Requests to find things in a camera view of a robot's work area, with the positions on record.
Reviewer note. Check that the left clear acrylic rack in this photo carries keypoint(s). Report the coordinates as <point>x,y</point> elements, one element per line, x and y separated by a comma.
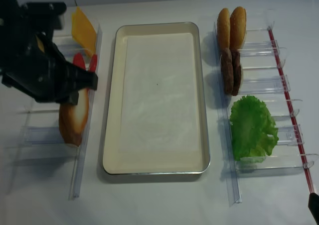
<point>53,135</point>

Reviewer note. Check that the red rack rail strip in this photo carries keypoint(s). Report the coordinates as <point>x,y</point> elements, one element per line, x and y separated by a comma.
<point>286,87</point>

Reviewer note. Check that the cream metal baking tray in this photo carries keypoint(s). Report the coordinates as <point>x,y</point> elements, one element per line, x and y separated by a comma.
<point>122,162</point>

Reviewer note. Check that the right brown meat patty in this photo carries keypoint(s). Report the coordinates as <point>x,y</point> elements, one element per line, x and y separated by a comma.
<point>237,72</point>

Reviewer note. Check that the red tomato slice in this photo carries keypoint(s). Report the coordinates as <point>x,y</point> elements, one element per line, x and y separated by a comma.
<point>93,63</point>
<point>78,61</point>

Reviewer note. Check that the green lettuce leaf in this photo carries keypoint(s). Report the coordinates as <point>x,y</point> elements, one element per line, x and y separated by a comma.
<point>254,131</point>

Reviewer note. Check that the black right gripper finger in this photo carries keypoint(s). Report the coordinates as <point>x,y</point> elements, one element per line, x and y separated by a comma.
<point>313,204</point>

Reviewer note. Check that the clear acrylic rack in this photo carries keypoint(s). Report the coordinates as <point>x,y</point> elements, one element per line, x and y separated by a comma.
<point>53,135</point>
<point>260,78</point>

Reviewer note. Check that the left bun top half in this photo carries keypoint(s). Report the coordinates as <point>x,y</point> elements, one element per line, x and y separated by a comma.
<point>223,29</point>

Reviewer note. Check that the brown bread bun half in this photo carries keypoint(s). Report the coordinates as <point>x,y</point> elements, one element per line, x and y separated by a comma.
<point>68,133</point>

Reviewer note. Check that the right clear acrylic rack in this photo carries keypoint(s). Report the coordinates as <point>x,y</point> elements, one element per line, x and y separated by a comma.
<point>260,78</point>

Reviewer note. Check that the brown meat patty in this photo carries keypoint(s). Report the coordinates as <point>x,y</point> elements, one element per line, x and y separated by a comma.
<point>237,72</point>
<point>227,71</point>

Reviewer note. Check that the right bun top half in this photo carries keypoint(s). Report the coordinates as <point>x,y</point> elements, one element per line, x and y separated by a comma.
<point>237,28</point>

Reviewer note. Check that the left brown meat patty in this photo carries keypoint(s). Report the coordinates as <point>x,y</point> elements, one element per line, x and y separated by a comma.
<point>227,71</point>

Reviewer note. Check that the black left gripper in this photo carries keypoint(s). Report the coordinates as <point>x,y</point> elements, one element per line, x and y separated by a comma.
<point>30,61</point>

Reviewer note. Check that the yellow cheese slice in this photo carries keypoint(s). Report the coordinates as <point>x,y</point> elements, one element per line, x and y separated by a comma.
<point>83,32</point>

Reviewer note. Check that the white parchment paper sheet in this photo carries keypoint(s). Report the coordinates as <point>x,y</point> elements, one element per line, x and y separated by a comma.
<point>159,110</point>

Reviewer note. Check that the cut bread bun slice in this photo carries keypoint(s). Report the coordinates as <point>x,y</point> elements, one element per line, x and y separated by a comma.
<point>80,111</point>

